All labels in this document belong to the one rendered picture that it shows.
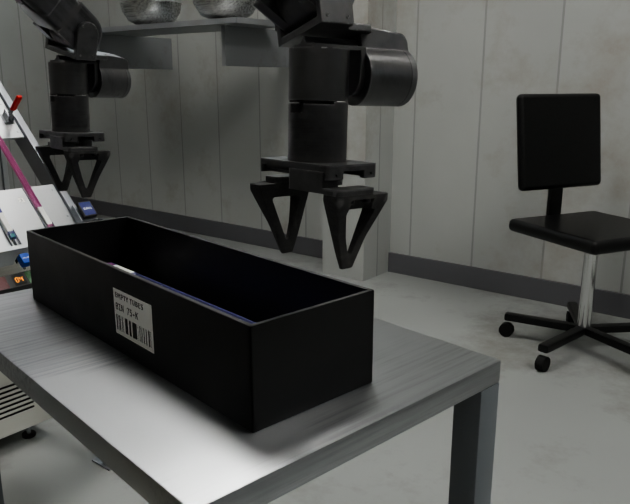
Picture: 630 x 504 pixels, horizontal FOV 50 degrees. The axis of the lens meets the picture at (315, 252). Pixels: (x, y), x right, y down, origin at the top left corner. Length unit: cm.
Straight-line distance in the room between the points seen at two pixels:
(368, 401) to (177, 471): 22
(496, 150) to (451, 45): 62
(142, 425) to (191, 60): 454
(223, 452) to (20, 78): 580
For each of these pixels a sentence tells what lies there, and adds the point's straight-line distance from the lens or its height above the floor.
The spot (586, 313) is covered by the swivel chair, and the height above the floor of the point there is 18.
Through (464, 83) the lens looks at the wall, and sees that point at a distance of 383.
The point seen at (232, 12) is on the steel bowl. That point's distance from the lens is 404.
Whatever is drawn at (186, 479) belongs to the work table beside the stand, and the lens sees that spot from 63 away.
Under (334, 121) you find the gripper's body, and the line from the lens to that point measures 63.
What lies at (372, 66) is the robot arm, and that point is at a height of 115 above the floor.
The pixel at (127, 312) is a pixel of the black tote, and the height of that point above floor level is 86.
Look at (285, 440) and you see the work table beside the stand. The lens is 68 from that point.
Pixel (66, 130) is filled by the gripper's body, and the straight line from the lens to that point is 112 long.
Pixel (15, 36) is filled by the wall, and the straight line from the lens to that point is 635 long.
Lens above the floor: 114
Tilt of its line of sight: 14 degrees down
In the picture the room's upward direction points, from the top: straight up
